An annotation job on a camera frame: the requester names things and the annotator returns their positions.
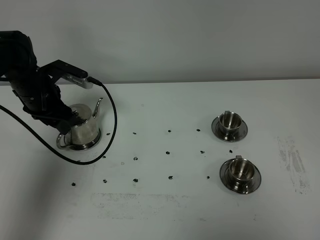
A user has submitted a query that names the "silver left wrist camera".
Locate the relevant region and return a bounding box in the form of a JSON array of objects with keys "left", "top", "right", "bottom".
[{"left": 61, "top": 73, "right": 93, "bottom": 89}]

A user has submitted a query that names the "far stainless steel teacup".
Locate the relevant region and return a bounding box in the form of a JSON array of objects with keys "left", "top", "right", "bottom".
[{"left": 218, "top": 110, "right": 243, "bottom": 133}]

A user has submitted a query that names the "near stainless steel teacup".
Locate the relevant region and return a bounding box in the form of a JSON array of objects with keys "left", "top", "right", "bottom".
[{"left": 228, "top": 155, "right": 255, "bottom": 183}]

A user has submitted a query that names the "steel teapot saucer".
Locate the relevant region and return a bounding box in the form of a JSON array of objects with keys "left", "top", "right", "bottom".
[{"left": 68, "top": 129, "right": 101, "bottom": 151}]

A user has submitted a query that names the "near stainless steel saucer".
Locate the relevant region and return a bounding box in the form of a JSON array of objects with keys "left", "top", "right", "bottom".
[{"left": 219, "top": 158, "right": 262, "bottom": 195}]

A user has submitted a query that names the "stainless steel teapot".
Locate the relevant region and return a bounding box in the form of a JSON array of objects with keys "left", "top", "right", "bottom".
[{"left": 56, "top": 97, "right": 103, "bottom": 151}]

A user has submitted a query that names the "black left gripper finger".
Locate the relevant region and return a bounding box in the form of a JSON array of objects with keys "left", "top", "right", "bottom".
[
  {"left": 56, "top": 121, "right": 71, "bottom": 135},
  {"left": 63, "top": 110, "right": 88, "bottom": 125}
]

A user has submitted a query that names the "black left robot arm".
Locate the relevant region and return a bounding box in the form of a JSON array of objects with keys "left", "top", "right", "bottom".
[{"left": 0, "top": 31, "right": 88, "bottom": 134}]

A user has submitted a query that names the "black left camera cable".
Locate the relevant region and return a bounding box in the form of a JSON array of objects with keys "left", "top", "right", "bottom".
[{"left": 0, "top": 77, "right": 118, "bottom": 165}]

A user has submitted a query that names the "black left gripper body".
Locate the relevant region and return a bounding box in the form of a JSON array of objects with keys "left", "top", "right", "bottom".
[{"left": 12, "top": 60, "right": 88, "bottom": 128}]

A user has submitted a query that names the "stainless steel saucer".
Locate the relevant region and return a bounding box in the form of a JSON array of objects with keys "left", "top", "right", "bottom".
[
  {"left": 219, "top": 158, "right": 262, "bottom": 195},
  {"left": 211, "top": 116, "right": 248, "bottom": 143}
]

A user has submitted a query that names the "far stainless steel saucer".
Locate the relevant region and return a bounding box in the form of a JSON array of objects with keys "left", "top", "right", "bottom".
[{"left": 211, "top": 116, "right": 248, "bottom": 143}]

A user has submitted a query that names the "stainless steel teacup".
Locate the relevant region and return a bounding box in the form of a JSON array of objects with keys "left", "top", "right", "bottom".
[
  {"left": 228, "top": 155, "right": 255, "bottom": 183},
  {"left": 218, "top": 110, "right": 243, "bottom": 133}
]

